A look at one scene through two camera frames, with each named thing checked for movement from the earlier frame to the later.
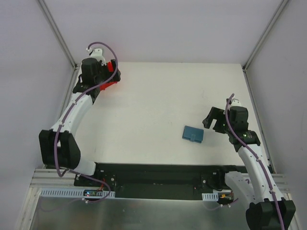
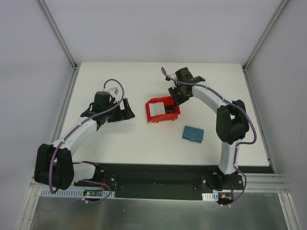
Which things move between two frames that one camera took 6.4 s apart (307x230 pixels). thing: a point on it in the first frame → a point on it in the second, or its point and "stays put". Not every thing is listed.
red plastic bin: (105, 86) → (165, 117)
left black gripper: (114, 75) → (121, 109)
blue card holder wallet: (193, 134) stays put
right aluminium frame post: (264, 35) stays put
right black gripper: (216, 119) → (179, 93)
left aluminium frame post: (57, 33) stays put
